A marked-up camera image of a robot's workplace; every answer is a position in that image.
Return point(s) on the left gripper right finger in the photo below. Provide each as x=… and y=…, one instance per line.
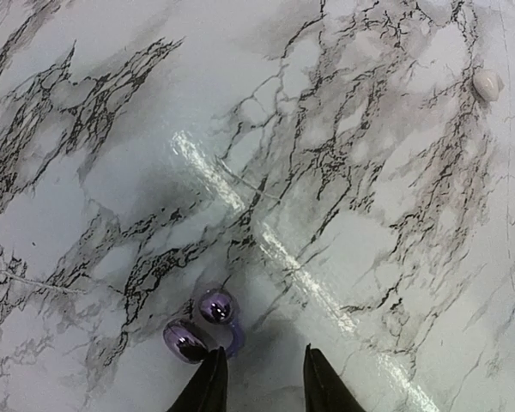
x=323, y=388

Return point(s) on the purple earbud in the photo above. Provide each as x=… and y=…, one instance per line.
x=212, y=321

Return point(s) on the white charging case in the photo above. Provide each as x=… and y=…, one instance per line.
x=488, y=84

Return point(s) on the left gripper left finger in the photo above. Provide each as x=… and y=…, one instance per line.
x=206, y=391

